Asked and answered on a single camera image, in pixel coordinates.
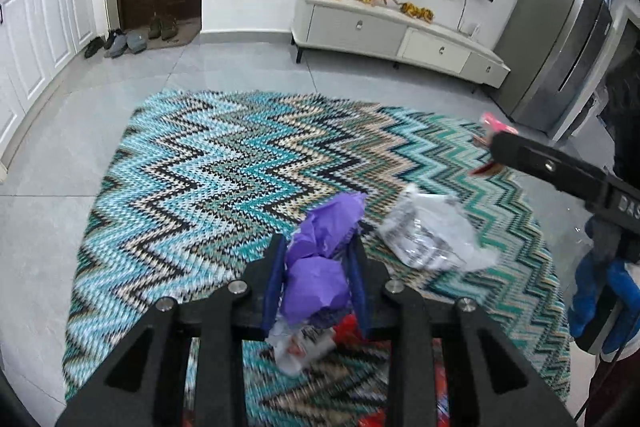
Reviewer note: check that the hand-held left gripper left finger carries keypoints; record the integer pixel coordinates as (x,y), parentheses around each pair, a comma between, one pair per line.
(275,279)

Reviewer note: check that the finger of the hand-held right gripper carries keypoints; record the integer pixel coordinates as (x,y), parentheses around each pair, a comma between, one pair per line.
(540,163)

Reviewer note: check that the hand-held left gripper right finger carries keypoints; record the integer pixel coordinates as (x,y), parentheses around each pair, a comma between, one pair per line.
(358,279)

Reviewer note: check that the purple paper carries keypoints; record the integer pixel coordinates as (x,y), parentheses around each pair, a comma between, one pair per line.
(320,288)

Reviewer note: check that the pink wrapper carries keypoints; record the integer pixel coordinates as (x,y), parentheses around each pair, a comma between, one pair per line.
(495,125)

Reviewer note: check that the white red snack wrapper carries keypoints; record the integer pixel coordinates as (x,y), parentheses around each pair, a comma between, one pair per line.
(300,348)

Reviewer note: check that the white black plastic wrapper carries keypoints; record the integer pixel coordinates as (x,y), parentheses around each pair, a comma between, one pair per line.
(430,232)

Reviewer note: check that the person's right hand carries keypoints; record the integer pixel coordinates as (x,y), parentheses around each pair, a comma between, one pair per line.
(582,299)

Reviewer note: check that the person's dark clothing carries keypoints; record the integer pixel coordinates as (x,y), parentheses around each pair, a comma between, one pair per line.
(625,107)

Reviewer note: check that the grey double-door fridge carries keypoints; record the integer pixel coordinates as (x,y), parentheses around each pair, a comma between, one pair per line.
(550,47)

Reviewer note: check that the zigzag knitted blanket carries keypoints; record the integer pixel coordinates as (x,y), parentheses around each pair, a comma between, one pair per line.
(200,167)

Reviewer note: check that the golden tiger figurine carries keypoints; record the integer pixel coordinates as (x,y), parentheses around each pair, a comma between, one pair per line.
(417,11)

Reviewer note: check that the white television cabinet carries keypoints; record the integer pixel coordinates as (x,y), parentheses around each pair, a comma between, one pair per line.
(360,27)

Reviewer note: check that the shoes by door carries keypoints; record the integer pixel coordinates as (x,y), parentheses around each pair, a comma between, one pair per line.
(188,35)

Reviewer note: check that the olive shoe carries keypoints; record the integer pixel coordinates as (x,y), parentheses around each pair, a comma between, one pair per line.
(154,27)
(169,28)

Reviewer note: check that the grey slipper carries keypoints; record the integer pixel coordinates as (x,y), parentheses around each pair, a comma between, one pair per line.
(119,48)
(136,42)

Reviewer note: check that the dark shoe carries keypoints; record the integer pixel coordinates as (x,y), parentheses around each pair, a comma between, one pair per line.
(94,48)
(111,38)

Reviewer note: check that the white floor cabinets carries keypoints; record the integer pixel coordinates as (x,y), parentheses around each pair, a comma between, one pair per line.
(50,17)

